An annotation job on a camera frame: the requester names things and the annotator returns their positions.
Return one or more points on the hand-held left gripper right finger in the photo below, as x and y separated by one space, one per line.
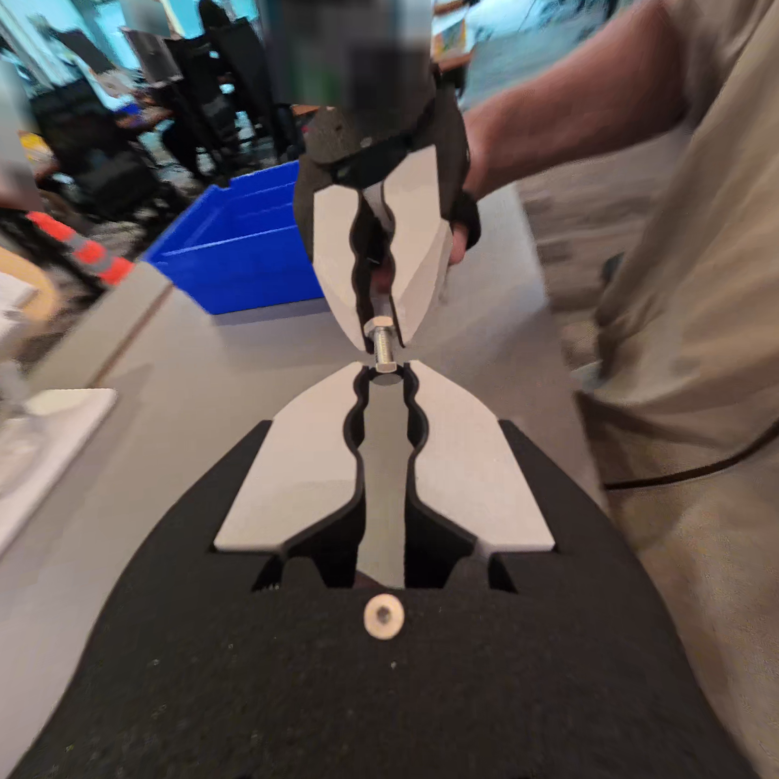
481 487

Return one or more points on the silver bolt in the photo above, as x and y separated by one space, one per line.
384 335

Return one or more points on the blue storage bin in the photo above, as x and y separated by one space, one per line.
244 256

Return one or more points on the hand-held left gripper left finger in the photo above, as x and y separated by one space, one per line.
286 487

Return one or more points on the white document stand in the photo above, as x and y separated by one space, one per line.
49 450

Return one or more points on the black office chair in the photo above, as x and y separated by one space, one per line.
97 152
231 85

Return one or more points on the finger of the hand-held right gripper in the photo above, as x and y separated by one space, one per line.
420 244
335 244

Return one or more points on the person's right hand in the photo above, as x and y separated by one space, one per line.
478 152

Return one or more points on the orange striped traffic cone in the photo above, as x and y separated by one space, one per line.
85 250

